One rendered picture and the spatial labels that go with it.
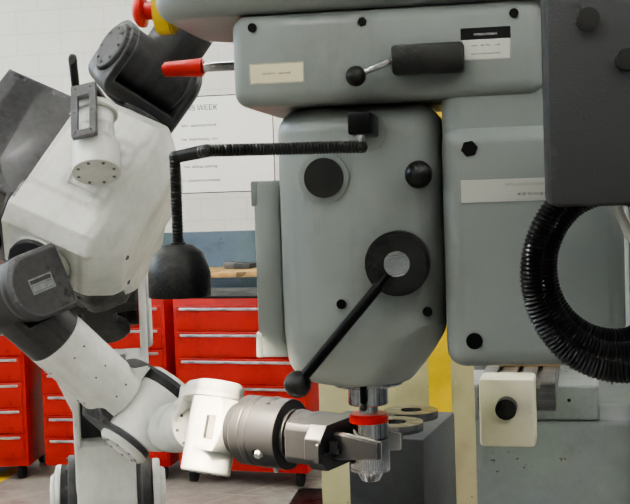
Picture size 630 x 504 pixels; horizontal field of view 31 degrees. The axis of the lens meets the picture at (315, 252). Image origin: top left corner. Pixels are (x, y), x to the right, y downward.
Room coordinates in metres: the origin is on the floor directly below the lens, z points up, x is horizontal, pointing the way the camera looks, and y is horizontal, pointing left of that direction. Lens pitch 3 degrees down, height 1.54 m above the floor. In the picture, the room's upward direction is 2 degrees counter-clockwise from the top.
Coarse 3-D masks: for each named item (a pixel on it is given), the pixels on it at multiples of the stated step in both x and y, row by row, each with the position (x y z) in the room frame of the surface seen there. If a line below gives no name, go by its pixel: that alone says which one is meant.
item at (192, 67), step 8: (168, 64) 1.50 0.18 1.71; (176, 64) 1.50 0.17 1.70; (184, 64) 1.49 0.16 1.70; (192, 64) 1.49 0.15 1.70; (200, 64) 1.49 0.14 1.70; (208, 64) 1.49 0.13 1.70; (216, 64) 1.49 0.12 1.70; (224, 64) 1.49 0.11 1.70; (232, 64) 1.49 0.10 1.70; (168, 72) 1.50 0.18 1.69; (176, 72) 1.50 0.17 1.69; (184, 72) 1.49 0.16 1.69; (192, 72) 1.49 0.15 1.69; (200, 72) 1.49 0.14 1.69
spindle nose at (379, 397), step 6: (348, 390) 1.36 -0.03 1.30; (354, 390) 1.35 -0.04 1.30; (372, 390) 1.35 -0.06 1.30; (378, 390) 1.35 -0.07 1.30; (384, 390) 1.35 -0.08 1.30; (348, 396) 1.37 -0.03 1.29; (354, 396) 1.35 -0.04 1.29; (372, 396) 1.35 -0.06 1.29; (378, 396) 1.35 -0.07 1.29; (384, 396) 1.35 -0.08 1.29; (348, 402) 1.37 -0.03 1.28; (354, 402) 1.35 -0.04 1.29; (372, 402) 1.35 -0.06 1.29; (378, 402) 1.35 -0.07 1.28; (384, 402) 1.35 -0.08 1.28
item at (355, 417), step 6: (354, 414) 1.36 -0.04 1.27; (360, 414) 1.36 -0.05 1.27; (372, 414) 1.36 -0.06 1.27; (378, 414) 1.36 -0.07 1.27; (384, 414) 1.36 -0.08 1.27; (354, 420) 1.35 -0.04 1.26; (360, 420) 1.35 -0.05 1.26; (366, 420) 1.35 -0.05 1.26; (372, 420) 1.35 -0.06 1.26; (378, 420) 1.35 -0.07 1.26; (384, 420) 1.35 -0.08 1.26
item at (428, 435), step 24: (408, 408) 1.92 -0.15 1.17; (432, 408) 1.90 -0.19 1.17; (408, 432) 1.76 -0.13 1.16; (432, 432) 1.79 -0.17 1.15; (408, 456) 1.74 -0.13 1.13; (432, 456) 1.78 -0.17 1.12; (360, 480) 1.76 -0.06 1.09; (384, 480) 1.75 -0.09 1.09; (408, 480) 1.74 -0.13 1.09; (432, 480) 1.78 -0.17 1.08
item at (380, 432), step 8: (352, 424) 1.36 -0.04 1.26; (384, 424) 1.35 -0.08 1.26; (352, 432) 1.36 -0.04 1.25; (360, 432) 1.35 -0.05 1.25; (368, 432) 1.35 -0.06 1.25; (376, 432) 1.35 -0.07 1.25; (384, 432) 1.35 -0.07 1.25; (376, 440) 1.35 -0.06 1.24; (384, 440) 1.35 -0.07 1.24; (384, 448) 1.35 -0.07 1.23; (384, 456) 1.35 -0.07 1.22; (352, 464) 1.36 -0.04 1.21; (360, 464) 1.35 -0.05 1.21; (368, 464) 1.35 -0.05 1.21; (376, 464) 1.35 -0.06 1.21; (384, 464) 1.35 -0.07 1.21; (360, 472) 1.35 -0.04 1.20; (368, 472) 1.35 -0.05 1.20; (376, 472) 1.35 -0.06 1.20; (384, 472) 1.35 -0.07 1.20
